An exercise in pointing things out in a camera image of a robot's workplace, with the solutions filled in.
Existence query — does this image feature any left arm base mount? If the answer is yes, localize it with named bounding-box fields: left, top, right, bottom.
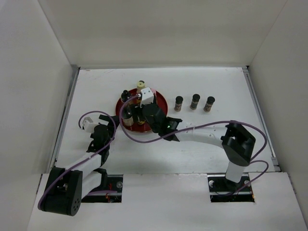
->
left=81, top=175, right=123, bottom=203

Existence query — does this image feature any red round tray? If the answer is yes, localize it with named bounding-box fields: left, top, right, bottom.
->
left=115, top=88, right=168, bottom=133

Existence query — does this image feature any yellow cap spice jar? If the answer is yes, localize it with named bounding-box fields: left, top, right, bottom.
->
left=136, top=80, right=145, bottom=93

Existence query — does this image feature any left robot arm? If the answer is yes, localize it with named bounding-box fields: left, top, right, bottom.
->
left=38, top=112, right=119, bottom=216

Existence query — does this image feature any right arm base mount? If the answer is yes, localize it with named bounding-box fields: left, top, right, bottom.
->
left=207, top=174, right=255, bottom=203

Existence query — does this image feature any black cap spice middle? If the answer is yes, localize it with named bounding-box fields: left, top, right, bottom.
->
left=190, top=94, right=200, bottom=110

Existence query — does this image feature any black cap spice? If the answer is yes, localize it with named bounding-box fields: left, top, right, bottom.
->
left=204, top=96, right=215, bottom=112
left=190, top=94, right=200, bottom=110
left=174, top=96, right=183, bottom=112

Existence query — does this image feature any yellow label bottle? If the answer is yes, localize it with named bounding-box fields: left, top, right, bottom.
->
left=136, top=92, right=142, bottom=106
left=137, top=115, right=145, bottom=125

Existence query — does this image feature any black cap spice left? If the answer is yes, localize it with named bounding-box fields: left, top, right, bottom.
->
left=174, top=96, right=183, bottom=112

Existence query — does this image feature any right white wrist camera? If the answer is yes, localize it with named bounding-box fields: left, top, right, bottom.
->
left=140, top=87, right=154, bottom=107

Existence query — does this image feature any black knob glass jar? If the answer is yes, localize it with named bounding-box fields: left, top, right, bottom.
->
left=121, top=90, right=132, bottom=103

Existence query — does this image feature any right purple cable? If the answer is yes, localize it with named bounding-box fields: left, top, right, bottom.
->
left=119, top=94, right=270, bottom=194

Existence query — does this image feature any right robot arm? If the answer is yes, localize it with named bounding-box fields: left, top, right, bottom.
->
left=132, top=103, right=256, bottom=191

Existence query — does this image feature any purple cable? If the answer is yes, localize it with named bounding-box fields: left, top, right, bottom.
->
left=119, top=94, right=270, bottom=194
left=38, top=110, right=118, bottom=211

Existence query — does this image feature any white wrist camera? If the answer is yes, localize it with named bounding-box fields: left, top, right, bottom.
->
left=82, top=116, right=98, bottom=133
left=140, top=87, right=154, bottom=107

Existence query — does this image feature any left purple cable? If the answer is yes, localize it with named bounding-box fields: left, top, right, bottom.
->
left=38, top=110, right=118, bottom=211

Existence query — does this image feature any black cap spice right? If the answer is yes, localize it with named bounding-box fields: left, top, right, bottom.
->
left=204, top=96, right=215, bottom=112

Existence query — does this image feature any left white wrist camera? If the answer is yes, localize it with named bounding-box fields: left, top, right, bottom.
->
left=82, top=116, right=98, bottom=133

